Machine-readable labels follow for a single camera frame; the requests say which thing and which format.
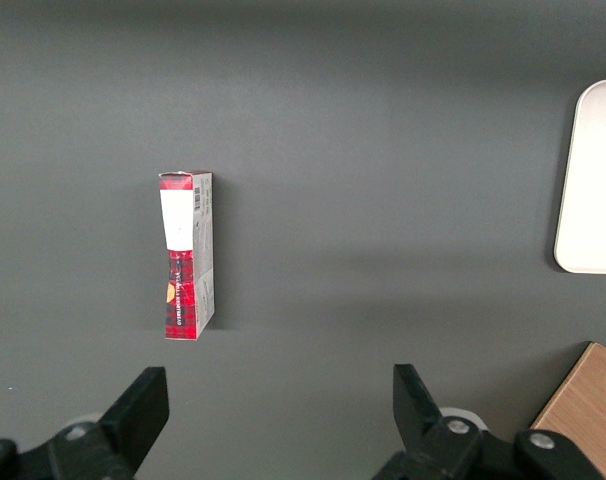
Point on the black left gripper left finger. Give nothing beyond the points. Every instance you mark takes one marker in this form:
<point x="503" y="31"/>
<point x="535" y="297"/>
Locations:
<point x="133" y="420"/>

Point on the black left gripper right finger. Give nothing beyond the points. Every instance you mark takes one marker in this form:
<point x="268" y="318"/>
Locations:
<point x="418" y="415"/>

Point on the white rectangular tray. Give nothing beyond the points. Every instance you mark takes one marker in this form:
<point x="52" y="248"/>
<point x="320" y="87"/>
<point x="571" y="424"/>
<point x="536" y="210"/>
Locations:
<point x="595" y="190"/>

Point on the red plaid carton box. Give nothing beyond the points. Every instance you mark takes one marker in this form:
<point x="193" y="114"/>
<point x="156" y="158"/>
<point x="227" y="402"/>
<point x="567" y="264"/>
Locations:
<point x="183" y="280"/>

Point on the wooden two-drawer cabinet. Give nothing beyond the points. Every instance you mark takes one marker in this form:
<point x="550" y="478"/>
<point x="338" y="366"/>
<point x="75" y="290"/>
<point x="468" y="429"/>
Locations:
<point x="588" y="400"/>

